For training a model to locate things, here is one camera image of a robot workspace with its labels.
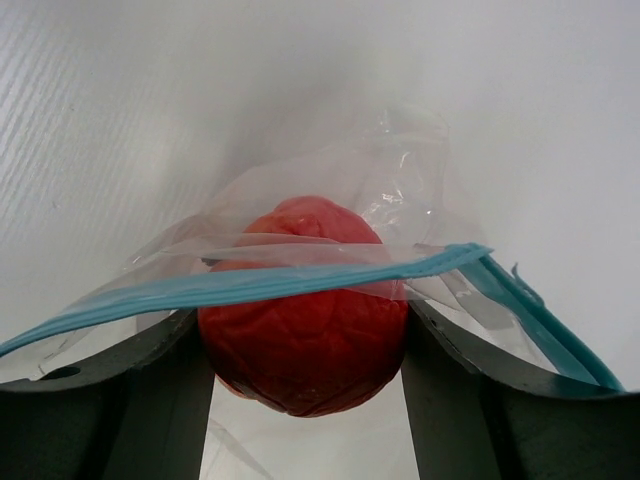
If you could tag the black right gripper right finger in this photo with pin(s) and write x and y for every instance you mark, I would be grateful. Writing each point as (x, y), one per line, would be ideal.
(477, 412)

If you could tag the fake red tomato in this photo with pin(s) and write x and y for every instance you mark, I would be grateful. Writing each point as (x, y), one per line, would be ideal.
(310, 355)

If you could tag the clear zip top bag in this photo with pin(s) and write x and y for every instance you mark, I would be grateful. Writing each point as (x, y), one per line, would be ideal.
(370, 213)

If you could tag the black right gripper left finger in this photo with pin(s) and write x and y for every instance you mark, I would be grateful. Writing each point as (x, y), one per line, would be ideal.
(137, 410)

